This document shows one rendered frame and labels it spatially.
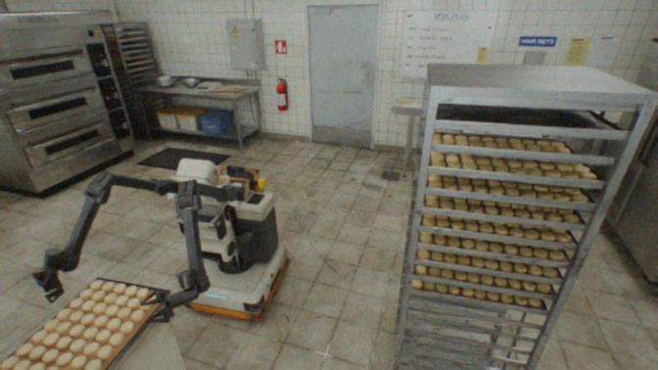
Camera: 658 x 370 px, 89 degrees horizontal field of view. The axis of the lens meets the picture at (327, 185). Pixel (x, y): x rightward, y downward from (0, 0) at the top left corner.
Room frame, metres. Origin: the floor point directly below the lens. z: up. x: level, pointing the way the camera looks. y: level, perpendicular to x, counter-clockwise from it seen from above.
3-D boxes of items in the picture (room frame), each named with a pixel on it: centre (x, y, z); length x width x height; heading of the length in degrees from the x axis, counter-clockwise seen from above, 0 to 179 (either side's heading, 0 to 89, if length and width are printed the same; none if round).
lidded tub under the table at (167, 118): (5.66, 2.61, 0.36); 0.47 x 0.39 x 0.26; 160
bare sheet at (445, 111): (1.27, -0.72, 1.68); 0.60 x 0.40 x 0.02; 76
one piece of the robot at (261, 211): (2.12, 0.70, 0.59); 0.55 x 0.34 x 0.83; 77
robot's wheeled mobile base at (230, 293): (2.04, 0.72, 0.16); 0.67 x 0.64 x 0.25; 167
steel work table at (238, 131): (5.48, 2.09, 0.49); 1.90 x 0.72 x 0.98; 71
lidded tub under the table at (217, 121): (5.38, 1.80, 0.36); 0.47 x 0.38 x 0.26; 163
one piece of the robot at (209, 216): (1.75, 0.79, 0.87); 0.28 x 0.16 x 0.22; 77
